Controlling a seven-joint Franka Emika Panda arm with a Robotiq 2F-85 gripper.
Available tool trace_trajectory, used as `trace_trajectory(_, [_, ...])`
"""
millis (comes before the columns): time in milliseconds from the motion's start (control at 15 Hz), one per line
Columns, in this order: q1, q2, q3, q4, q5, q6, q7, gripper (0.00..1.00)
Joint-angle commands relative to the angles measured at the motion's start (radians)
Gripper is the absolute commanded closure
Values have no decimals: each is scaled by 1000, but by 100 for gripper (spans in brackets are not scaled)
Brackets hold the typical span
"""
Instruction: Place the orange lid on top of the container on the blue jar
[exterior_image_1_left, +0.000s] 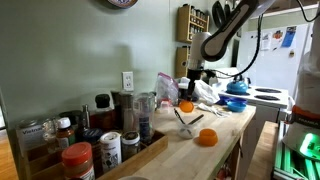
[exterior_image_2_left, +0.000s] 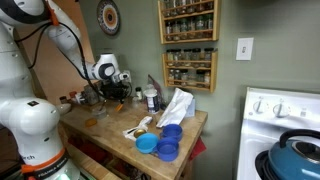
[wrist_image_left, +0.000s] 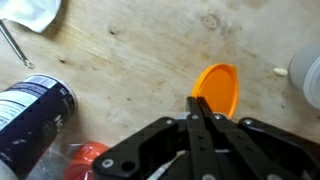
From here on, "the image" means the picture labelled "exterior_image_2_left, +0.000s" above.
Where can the white stove knob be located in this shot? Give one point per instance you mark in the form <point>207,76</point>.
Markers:
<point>281,109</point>
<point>259,106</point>

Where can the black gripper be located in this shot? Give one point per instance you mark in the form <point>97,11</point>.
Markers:
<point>115,90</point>

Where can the white electric stove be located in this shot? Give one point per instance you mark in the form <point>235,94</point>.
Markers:
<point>260,133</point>

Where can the light blue plastic bowl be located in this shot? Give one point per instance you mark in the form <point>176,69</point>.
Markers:
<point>146,142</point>

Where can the black stove burner coil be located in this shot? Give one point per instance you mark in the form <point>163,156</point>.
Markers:
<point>261,166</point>

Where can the gold metal lid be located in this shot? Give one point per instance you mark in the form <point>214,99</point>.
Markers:
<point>139,133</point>

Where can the white light switch plate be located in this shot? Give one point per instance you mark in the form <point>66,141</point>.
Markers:
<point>244,49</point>

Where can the crumpled white napkin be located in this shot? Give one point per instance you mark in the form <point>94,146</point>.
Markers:
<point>144,122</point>

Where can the white ceramic bowl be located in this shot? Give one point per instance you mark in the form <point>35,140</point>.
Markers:
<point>63,108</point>

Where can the tall clear glass jar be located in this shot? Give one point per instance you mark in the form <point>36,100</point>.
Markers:
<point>90,95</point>

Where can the white plastic bottle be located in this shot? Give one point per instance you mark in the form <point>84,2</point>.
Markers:
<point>150,87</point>

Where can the small spice jar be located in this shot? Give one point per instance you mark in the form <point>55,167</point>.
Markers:
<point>138,94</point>

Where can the wooden spice rack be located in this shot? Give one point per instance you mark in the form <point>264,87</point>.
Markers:
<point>216,20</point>
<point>214,71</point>

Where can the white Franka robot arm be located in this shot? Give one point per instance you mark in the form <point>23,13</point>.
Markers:
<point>30,123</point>

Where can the jar with red lid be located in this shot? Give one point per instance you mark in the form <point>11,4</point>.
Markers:
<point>72,96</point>

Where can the dark blue plastic bowl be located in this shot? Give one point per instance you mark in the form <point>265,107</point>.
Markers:
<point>172,131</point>
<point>167,150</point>

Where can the clear plastic cup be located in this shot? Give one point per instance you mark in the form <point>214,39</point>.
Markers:
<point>99,113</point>

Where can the glass spice jar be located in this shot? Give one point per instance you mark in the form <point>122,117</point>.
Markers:
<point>178,55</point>
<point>170,55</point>
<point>196,54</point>
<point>177,75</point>
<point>208,54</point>
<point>171,75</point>
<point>184,25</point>
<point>184,75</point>
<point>199,22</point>
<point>168,30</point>
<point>187,55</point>
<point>176,30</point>
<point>208,21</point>

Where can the red cloth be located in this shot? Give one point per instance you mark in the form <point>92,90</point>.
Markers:
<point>199,148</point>

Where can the blue jar with white lid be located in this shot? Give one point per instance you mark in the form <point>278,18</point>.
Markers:
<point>152,102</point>

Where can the pale blue box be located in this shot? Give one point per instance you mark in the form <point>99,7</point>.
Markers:
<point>191,108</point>

